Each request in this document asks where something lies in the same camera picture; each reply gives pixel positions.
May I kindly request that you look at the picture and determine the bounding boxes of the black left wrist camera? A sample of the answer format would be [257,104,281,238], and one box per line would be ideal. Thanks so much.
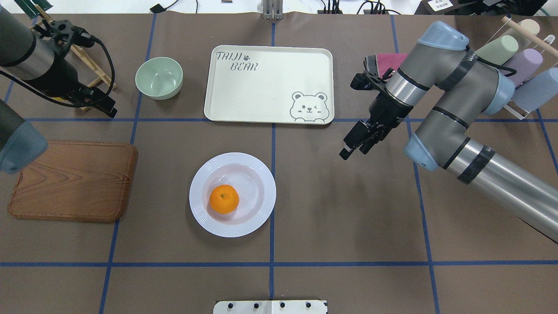
[31,19,95,50]

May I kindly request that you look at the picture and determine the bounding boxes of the white wire cup rack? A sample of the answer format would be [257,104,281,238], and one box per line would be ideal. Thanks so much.
[479,14,557,120]

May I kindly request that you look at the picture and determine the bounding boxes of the purple cup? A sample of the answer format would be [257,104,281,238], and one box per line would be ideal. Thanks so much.
[504,48,543,88]

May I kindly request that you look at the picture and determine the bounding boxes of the beige cup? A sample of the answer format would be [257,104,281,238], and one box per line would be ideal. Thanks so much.
[518,19,540,36]

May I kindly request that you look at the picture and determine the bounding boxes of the stacked grey and pink cloths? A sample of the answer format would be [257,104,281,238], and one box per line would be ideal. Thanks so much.
[363,53,407,81]

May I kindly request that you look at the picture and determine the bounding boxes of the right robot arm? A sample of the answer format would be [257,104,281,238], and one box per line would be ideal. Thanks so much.
[340,20,558,241]

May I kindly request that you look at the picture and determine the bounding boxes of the white mounting base plate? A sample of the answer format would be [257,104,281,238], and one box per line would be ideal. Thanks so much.
[213,300,329,314]

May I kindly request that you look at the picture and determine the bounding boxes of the green bowl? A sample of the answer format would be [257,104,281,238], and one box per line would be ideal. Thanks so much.
[134,56,184,101]

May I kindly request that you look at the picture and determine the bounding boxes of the white round plate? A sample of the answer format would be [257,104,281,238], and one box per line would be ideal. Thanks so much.
[189,152,276,237]

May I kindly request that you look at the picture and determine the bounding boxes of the orange fruit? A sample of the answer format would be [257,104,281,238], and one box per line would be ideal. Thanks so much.
[209,184,240,215]

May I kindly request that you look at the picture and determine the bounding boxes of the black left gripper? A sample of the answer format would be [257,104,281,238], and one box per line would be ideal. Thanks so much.
[57,74,118,119]

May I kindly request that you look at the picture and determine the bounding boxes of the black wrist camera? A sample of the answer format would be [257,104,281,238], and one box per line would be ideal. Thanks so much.
[350,72,385,91]
[31,19,95,50]

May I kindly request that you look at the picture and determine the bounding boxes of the blue cup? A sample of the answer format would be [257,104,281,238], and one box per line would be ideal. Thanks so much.
[512,67,558,112]

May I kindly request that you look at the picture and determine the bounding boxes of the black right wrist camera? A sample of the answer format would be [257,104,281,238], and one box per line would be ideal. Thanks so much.
[350,72,385,91]

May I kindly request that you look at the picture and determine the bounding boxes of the black left camera cable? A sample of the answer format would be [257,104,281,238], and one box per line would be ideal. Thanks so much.
[0,37,116,109]

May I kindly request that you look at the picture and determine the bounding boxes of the wooden dish rack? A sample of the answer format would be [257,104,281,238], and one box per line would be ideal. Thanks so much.
[29,0,115,111]

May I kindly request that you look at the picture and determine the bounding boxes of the cream bear serving tray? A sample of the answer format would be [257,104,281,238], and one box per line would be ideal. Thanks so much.
[204,44,335,125]

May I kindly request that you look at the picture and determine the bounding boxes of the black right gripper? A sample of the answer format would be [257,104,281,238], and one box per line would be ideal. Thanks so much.
[340,94,413,160]

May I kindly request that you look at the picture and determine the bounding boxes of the green cup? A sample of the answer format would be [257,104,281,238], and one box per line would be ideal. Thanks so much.
[476,35,519,65]

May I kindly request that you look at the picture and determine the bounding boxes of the brown wooden cutting board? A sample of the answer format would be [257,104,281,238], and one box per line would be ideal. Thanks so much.
[7,141,138,223]

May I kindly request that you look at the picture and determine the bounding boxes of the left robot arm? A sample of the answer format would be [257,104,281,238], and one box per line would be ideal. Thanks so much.
[0,8,117,174]

